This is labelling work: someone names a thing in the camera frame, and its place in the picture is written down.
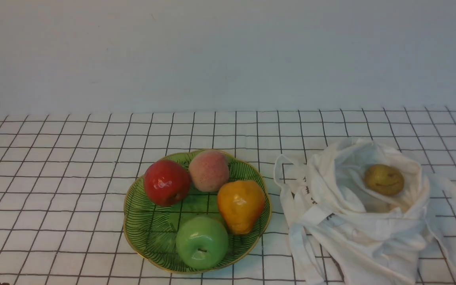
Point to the brown kiwi fruit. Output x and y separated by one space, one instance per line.
384 179

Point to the white cloth tote bag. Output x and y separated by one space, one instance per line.
375 239

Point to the pink peach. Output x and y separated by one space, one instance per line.
209 170

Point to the yellow orange pear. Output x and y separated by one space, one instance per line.
240 204

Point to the red apple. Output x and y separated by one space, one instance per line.
166 182

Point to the green apple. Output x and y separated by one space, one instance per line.
202 242

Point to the green leaf-pattern plate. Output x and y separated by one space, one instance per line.
151 229

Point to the white black grid tablecloth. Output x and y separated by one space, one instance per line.
63 180

